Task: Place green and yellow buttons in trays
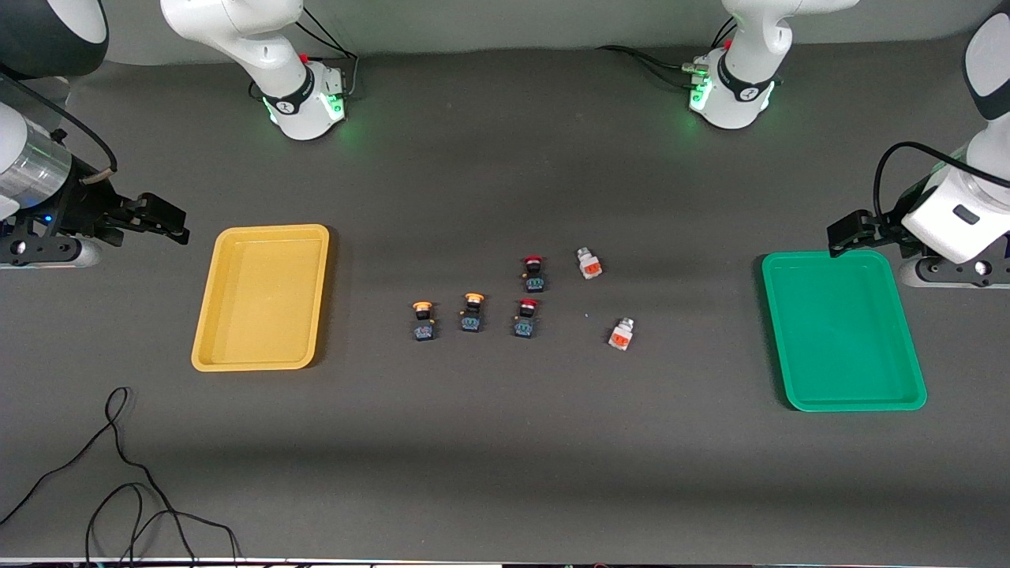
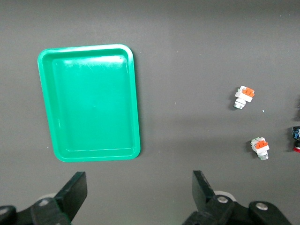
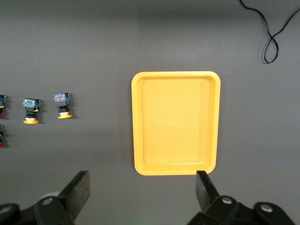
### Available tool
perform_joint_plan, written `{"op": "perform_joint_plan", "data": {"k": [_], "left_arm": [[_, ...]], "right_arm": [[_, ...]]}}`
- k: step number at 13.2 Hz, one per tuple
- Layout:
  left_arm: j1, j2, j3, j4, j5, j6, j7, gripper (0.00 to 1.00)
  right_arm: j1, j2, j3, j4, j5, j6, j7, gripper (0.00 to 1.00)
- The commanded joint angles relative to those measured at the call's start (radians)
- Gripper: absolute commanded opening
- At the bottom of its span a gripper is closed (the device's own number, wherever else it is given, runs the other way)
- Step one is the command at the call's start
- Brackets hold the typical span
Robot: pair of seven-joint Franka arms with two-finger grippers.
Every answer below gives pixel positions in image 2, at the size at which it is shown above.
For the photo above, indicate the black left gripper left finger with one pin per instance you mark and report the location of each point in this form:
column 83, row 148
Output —
column 72, row 194

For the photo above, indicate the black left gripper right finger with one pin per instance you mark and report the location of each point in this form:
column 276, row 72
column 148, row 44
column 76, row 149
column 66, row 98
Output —
column 201, row 192

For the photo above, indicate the white button with orange clip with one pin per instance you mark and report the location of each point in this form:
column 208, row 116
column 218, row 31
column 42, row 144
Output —
column 259, row 147
column 243, row 97

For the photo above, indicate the green plastic tray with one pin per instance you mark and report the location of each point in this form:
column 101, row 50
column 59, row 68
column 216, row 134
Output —
column 93, row 105

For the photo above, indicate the red mushroom push button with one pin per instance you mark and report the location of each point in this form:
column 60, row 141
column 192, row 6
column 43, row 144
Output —
column 298, row 107
column 297, row 134

